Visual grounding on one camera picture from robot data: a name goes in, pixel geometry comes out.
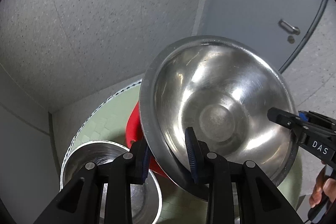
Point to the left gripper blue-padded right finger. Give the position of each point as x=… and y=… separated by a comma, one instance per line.
x=231, y=185

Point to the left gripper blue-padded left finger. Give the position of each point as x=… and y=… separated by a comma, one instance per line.
x=80, y=199

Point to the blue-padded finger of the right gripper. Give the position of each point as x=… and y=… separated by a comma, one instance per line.
x=302, y=115
x=288, y=120

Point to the large stainless steel bowl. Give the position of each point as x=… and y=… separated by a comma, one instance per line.
x=223, y=90

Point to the person's right hand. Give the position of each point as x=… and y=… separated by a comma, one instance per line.
x=328, y=187

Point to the red plastic basin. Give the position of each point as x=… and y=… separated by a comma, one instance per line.
x=134, y=133

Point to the grey door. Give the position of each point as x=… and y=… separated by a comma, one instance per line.
x=255, y=24

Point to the metal door handle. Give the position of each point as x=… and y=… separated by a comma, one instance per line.
x=288, y=27

